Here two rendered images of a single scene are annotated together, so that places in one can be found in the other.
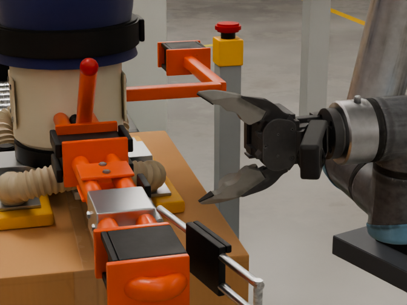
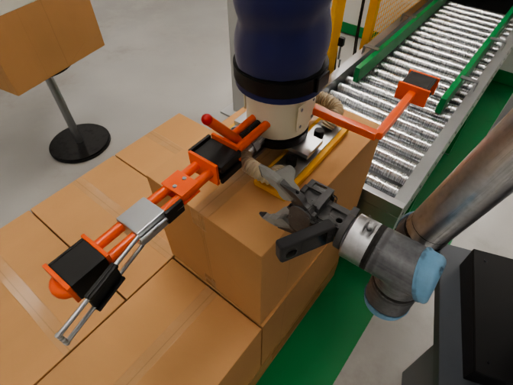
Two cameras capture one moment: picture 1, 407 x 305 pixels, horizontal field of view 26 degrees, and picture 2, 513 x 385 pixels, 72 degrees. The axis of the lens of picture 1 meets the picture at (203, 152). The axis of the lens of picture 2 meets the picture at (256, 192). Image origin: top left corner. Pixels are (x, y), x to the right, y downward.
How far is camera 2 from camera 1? 91 cm
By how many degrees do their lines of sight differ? 52
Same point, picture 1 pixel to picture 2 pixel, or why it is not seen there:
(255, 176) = (285, 224)
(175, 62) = (401, 91)
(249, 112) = (283, 193)
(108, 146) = (207, 165)
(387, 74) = (440, 215)
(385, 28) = (455, 186)
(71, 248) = (210, 190)
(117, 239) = (73, 250)
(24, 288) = not seen: hidden behind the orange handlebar
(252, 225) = not seen: outside the picture
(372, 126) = (357, 253)
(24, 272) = not seen: hidden behind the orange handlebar
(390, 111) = (379, 253)
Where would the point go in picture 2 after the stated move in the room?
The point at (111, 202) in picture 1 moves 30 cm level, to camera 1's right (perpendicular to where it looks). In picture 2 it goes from (133, 214) to (220, 341)
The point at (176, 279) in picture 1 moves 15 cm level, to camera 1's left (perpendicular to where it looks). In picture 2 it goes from (60, 294) to (34, 234)
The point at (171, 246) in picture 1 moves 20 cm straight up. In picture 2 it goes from (75, 275) to (12, 197)
